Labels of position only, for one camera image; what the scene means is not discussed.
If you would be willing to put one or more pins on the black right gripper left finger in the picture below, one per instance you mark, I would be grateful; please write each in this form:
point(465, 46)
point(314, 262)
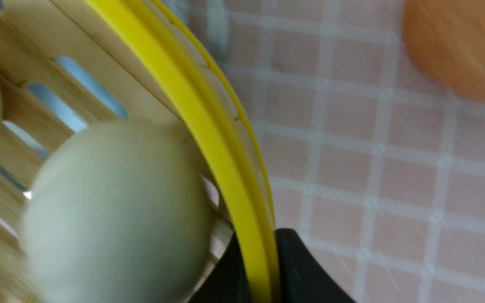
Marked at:
point(227, 283)

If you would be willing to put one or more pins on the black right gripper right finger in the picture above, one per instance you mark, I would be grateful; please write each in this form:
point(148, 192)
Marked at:
point(303, 279)

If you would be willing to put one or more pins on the pink checkered tablecloth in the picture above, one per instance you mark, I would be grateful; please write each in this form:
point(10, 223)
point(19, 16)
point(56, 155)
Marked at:
point(380, 170)

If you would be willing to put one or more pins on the yellow bamboo steamer basket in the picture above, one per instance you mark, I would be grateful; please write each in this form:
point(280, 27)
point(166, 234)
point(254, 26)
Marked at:
point(66, 65)

